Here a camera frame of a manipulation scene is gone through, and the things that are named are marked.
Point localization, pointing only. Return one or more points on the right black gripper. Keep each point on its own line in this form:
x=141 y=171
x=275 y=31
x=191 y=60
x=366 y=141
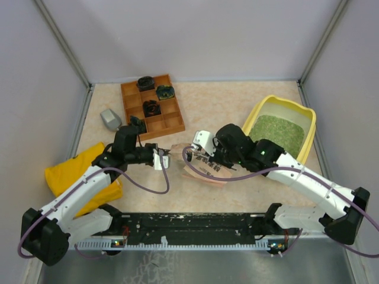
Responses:
x=217 y=149

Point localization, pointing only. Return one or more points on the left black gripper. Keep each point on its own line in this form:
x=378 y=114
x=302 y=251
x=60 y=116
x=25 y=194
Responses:
x=154 y=145

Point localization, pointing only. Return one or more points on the pink cat litter bag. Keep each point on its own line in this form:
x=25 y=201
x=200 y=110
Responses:
x=185 y=170

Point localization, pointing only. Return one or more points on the silver metal scoop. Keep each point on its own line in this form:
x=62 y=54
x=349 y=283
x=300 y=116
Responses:
x=111 y=120

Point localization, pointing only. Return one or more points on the black bag sealing clip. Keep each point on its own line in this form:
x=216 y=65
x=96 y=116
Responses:
x=201 y=163

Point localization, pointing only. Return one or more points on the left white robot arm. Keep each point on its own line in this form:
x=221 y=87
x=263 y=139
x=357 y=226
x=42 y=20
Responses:
x=49 y=232

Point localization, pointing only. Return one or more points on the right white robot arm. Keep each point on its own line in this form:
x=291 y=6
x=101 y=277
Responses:
x=337 y=211

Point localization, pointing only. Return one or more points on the yellow litter box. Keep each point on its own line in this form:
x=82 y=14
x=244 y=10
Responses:
x=288 y=110

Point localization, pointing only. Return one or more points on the green cat litter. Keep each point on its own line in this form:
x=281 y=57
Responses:
x=282 y=132

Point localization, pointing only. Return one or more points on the dark rolled item lower left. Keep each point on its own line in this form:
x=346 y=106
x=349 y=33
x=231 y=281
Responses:
x=140 y=124

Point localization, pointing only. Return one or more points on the wooden compartment tray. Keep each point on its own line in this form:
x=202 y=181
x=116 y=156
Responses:
x=168 y=121

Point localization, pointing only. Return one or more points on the black orange rolled item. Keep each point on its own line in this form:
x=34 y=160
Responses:
x=151 y=108

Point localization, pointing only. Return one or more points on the black green rolled item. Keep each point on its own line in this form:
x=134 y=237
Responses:
x=164 y=92

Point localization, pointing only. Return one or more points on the black rolled item top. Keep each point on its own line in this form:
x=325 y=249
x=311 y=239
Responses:
x=145 y=83

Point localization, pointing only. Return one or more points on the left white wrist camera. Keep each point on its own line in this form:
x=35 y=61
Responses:
x=161 y=162

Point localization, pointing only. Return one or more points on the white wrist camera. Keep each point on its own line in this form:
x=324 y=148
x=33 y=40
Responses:
x=204 y=140
x=161 y=162

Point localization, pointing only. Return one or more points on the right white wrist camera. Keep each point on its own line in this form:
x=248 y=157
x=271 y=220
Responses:
x=204 y=140

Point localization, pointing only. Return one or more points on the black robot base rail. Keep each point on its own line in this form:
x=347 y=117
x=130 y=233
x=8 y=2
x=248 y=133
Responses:
x=194 y=229

